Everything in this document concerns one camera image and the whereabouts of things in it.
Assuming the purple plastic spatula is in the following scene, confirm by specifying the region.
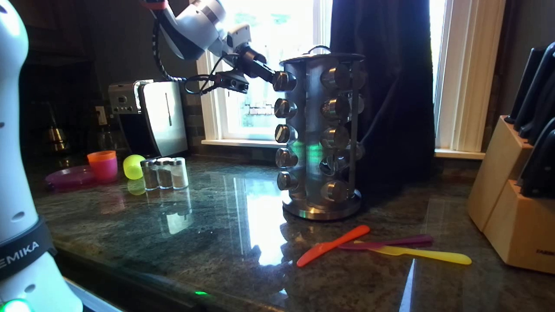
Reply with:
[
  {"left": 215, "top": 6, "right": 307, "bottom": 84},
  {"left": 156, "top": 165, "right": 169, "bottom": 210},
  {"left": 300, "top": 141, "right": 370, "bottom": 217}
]
[{"left": 337, "top": 233, "right": 436, "bottom": 254}]

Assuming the white framed window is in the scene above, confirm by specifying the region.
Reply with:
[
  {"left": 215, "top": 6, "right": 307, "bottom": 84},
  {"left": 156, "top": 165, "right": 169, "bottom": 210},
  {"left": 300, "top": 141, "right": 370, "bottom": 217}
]
[{"left": 189, "top": 0, "right": 508, "bottom": 163}]

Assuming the pink plastic cup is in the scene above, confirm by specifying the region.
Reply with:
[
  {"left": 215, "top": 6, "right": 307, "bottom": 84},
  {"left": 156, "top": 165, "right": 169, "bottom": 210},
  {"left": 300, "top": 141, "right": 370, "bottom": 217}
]
[{"left": 85, "top": 150, "right": 120, "bottom": 186}]

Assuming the orange plastic spatula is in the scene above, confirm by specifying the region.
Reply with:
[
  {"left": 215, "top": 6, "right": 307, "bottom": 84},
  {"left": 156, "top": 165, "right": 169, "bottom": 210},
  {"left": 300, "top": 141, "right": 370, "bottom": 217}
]
[{"left": 295, "top": 224, "right": 373, "bottom": 269}]

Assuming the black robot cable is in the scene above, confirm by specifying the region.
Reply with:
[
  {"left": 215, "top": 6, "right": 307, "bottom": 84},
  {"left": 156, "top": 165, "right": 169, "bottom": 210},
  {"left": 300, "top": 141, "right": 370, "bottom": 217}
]
[{"left": 151, "top": 20, "right": 245, "bottom": 98}]

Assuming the purple plastic plate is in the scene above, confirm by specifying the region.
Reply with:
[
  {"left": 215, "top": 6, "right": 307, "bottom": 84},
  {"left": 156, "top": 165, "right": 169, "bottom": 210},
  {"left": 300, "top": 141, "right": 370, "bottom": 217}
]
[{"left": 44, "top": 165, "right": 97, "bottom": 191}]

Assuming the dark window curtain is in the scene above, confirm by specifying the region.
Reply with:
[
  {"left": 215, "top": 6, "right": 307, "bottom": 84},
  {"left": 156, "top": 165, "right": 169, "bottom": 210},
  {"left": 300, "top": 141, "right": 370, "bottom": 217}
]
[{"left": 328, "top": 0, "right": 439, "bottom": 205}]

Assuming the wooden knife block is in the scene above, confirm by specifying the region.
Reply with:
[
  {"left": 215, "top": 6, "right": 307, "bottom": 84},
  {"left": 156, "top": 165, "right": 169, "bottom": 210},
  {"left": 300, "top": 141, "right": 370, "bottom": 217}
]
[{"left": 467, "top": 115, "right": 555, "bottom": 276}]

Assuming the steel revolving spice rack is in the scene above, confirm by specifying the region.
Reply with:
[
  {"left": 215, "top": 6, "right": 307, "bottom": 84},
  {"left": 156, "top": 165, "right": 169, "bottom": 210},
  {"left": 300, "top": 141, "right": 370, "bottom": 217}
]
[{"left": 273, "top": 51, "right": 368, "bottom": 222}]

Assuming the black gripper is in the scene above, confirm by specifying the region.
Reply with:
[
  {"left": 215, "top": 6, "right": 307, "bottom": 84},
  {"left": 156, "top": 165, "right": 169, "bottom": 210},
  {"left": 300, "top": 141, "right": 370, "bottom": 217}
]
[{"left": 229, "top": 40, "right": 285, "bottom": 87}]

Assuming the black handled knife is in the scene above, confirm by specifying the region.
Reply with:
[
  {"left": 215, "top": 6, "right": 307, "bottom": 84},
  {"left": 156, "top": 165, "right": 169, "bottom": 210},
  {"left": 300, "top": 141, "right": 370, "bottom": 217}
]
[
  {"left": 517, "top": 118, "right": 555, "bottom": 200},
  {"left": 510, "top": 46, "right": 547, "bottom": 127},
  {"left": 526, "top": 75, "right": 555, "bottom": 146},
  {"left": 515, "top": 40, "right": 555, "bottom": 132}
]

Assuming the stainless steel coffee maker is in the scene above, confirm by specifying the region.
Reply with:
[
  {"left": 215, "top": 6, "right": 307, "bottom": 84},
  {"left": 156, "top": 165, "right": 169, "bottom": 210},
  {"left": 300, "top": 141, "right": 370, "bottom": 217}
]
[{"left": 108, "top": 79, "right": 191, "bottom": 158}]

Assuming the green plastic ball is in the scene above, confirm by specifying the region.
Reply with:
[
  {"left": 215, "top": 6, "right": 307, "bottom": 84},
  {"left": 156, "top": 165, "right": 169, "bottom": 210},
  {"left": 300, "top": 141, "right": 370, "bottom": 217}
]
[{"left": 122, "top": 153, "right": 148, "bottom": 183}]

